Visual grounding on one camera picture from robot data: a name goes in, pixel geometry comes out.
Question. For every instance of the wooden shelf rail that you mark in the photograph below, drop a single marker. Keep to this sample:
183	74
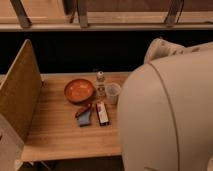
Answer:
105	15

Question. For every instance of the left cork divider panel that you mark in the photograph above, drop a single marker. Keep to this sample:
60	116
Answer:
19	91

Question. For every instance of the translucent plastic cup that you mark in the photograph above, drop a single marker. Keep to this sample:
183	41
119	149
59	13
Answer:
112	92

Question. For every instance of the clear glass shaker bottle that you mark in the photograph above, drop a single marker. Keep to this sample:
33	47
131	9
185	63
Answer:
100	84

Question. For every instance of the orange ceramic bowl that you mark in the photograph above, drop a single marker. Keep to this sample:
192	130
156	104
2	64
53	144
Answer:
79	90

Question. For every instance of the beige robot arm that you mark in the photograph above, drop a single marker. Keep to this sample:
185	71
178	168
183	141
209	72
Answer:
165	109

